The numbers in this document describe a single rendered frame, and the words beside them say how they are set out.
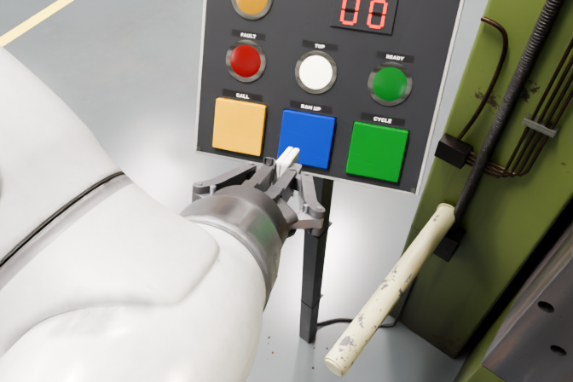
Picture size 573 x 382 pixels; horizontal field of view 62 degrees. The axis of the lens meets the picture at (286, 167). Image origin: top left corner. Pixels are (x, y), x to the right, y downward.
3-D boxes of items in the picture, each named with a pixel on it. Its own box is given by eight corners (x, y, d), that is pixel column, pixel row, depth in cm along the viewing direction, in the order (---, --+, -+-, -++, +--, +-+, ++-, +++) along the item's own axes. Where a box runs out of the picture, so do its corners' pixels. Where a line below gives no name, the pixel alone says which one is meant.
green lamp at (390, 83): (396, 109, 64) (402, 83, 60) (366, 95, 66) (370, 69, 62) (408, 97, 65) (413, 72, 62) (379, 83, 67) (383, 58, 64)
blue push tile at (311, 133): (327, 170, 69) (335, 118, 66) (276, 160, 70) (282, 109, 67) (329, 166, 70) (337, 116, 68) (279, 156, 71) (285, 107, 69)
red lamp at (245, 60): (251, 85, 67) (249, 60, 64) (227, 72, 69) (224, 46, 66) (266, 74, 68) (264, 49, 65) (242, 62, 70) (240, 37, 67)
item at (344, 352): (344, 383, 86) (346, 373, 82) (320, 363, 88) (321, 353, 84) (456, 225, 108) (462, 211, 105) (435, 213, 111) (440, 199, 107)
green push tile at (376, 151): (397, 183, 67) (409, 132, 65) (344, 173, 68) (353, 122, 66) (397, 179, 69) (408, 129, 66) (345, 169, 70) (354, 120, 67)
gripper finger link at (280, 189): (257, 196, 42) (273, 199, 42) (288, 160, 53) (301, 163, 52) (253, 235, 43) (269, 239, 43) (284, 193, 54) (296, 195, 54)
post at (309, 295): (309, 344, 150) (334, 56, 69) (298, 336, 152) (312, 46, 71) (316, 334, 152) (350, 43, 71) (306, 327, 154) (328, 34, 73)
